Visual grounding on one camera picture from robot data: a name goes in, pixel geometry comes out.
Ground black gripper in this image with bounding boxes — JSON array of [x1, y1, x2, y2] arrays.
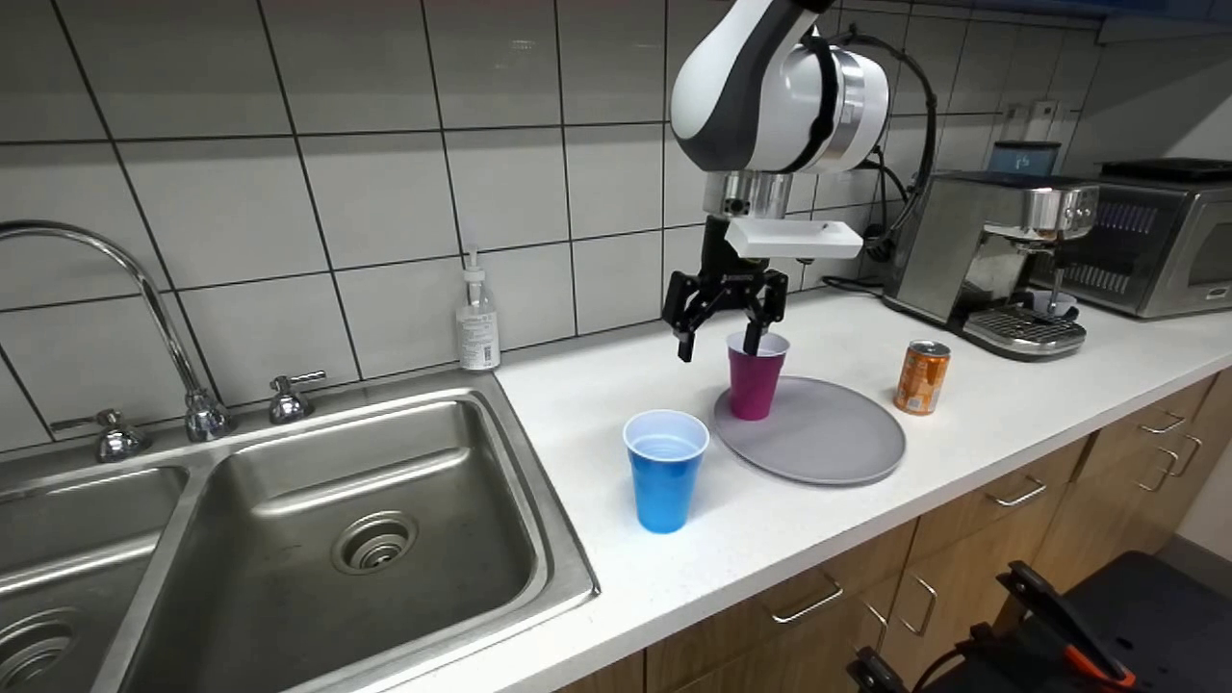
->
[[660, 232, 792, 365]]

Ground magenta plastic cup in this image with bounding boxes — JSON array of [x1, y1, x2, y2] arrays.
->
[[724, 327, 792, 424]]

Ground blue plastic cup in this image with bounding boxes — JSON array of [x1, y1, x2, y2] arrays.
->
[[619, 405, 712, 535]]

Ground orange soda can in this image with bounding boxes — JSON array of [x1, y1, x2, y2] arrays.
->
[[895, 339, 954, 418]]

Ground grey round plate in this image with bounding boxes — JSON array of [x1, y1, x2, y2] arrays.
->
[[707, 369, 910, 491]]

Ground stainless steel espresso machine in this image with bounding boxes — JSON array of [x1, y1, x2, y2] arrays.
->
[[881, 167, 1109, 360]]

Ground clear soap pump bottle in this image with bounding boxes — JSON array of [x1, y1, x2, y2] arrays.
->
[[451, 244, 505, 375]]

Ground wooden base cabinet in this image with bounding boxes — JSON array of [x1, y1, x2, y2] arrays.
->
[[553, 369, 1232, 693]]

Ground blue box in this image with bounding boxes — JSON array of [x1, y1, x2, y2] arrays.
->
[[987, 134, 1065, 183]]

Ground stainless steel double sink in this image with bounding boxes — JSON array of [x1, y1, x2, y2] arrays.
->
[[0, 369, 603, 693]]

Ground chrome faucet knob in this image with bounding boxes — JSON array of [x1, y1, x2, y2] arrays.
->
[[263, 369, 326, 428], [52, 405, 145, 464]]

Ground orange and black clamp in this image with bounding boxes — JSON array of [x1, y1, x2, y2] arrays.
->
[[995, 558, 1142, 693]]

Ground black cart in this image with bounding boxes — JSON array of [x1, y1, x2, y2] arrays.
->
[[922, 546, 1232, 693]]

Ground chrome gooseneck faucet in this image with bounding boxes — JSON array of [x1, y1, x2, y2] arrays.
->
[[0, 220, 234, 447]]

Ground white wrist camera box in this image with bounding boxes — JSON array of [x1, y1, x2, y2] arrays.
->
[[719, 212, 866, 266]]

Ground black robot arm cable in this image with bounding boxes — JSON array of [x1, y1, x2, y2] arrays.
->
[[838, 25, 940, 260]]

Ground metal drawer handle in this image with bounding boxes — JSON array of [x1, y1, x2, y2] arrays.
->
[[1139, 409, 1192, 442], [987, 472, 1056, 510], [766, 579, 852, 629]]

